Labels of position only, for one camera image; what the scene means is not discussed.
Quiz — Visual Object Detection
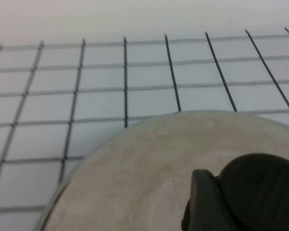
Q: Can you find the white grid tablecloth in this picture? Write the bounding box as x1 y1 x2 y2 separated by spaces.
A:
0 26 289 231

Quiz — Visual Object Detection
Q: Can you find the stainless steel pot lid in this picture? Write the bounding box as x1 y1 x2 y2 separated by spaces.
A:
33 110 289 231

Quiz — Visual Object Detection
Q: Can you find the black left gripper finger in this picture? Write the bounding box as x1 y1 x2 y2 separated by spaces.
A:
181 169 223 231

